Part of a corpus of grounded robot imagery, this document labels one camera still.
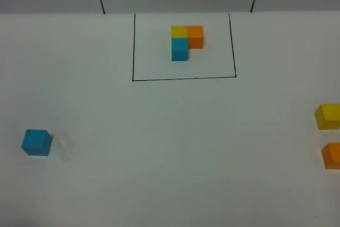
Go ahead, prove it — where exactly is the orange template block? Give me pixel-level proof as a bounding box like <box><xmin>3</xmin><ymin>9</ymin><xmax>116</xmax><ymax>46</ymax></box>
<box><xmin>187</xmin><ymin>26</ymin><xmax>204</xmax><ymax>49</ymax></box>

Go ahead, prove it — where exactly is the white template sheet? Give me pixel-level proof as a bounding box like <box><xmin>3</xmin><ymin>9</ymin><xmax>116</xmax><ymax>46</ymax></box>
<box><xmin>133</xmin><ymin>13</ymin><xmax>236</xmax><ymax>81</ymax></box>

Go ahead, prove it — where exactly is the yellow template block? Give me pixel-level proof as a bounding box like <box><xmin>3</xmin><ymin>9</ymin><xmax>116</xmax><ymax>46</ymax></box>
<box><xmin>171</xmin><ymin>26</ymin><xmax>188</xmax><ymax>38</ymax></box>

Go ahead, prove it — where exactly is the blue template block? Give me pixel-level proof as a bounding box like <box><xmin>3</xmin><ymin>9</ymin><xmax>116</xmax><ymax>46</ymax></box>
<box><xmin>171</xmin><ymin>38</ymin><xmax>189</xmax><ymax>61</ymax></box>

